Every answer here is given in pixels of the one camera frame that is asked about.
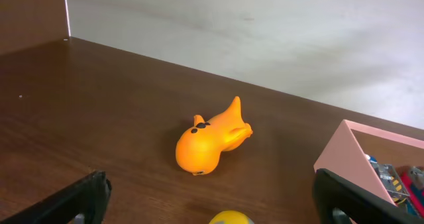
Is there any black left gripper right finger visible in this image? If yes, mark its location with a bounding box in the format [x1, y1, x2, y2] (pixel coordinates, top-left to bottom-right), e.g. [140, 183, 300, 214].
[312, 168, 423, 224]

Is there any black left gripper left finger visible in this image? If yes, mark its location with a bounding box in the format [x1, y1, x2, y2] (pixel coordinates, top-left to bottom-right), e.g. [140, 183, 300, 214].
[1, 170, 112, 224]

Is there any red toy car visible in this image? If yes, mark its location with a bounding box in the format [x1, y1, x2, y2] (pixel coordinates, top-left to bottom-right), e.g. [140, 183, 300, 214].
[365, 154, 423, 218]

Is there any red toy fire truck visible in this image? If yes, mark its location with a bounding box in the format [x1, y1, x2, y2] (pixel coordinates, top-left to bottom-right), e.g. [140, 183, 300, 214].
[395, 166, 423, 198]

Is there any yellow grey toy ball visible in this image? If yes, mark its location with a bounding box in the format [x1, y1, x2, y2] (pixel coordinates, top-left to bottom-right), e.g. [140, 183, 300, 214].
[209, 210, 254, 224]

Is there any orange toy fish figure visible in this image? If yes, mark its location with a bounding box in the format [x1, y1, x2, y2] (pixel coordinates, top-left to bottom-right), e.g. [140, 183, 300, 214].
[176, 96, 253, 176]

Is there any white open cardboard box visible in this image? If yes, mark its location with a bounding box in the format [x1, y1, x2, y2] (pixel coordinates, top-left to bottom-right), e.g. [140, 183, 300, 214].
[313, 120, 423, 207]

